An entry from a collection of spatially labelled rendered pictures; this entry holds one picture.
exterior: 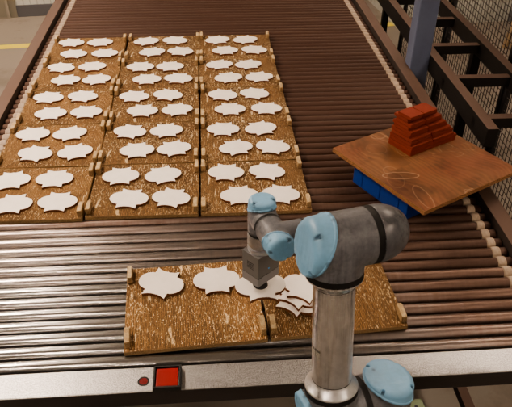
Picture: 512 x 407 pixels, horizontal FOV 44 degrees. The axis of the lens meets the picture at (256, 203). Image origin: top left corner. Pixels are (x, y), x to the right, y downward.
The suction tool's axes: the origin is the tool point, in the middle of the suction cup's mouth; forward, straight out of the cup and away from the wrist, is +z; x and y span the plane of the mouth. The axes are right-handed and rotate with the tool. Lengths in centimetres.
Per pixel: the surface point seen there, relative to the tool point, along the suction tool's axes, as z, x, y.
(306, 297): 6.9, 7.7, -12.1
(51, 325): 13, -42, 46
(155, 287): 10.2, -30.6, 15.4
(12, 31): 104, -513, -167
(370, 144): 1, -28, -91
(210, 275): 10.2, -22.5, -0.3
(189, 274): 11.3, -28.8, 3.2
